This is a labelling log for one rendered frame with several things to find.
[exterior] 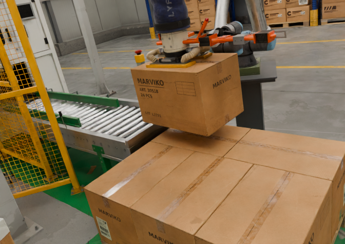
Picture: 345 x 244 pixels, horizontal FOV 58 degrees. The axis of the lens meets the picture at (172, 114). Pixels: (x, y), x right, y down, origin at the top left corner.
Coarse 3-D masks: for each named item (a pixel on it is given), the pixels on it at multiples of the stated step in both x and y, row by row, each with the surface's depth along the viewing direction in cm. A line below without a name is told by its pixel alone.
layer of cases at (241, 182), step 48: (192, 144) 206; (240, 144) 194; (288, 144) 184; (336, 144) 175; (96, 192) 174; (144, 192) 166; (192, 192) 158; (240, 192) 151; (288, 192) 145; (336, 192) 158; (144, 240) 160; (192, 240) 133; (240, 240) 124; (288, 240) 120
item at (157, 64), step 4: (160, 60) 199; (176, 60) 190; (148, 64) 204; (152, 64) 201; (156, 64) 199; (160, 64) 197; (164, 64) 195; (168, 64) 192; (172, 64) 190; (176, 64) 189; (180, 64) 186; (184, 64) 185; (188, 64) 184; (192, 64) 187
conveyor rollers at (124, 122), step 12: (36, 108) 352; (60, 108) 335; (72, 108) 327; (84, 108) 326; (96, 108) 316; (108, 108) 306; (120, 108) 305; (132, 108) 294; (84, 120) 286; (96, 120) 284; (108, 120) 274; (120, 120) 271; (132, 120) 270; (108, 132) 251; (120, 132) 248; (132, 132) 246
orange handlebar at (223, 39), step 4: (188, 32) 220; (192, 32) 217; (188, 36) 213; (220, 36) 176; (224, 36) 174; (228, 36) 175; (232, 36) 173; (248, 36) 163; (252, 36) 162; (272, 36) 156; (184, 40) 191; (188, 40) 189; (192, 40) 187; (196, 40) 185; (212, 40) 178; (216, 40) 176; (220, 40) 174; (224, 40) 172; (228, 40) 171; (232, 40) 170; (248, 40) 164; (160, 44) 204
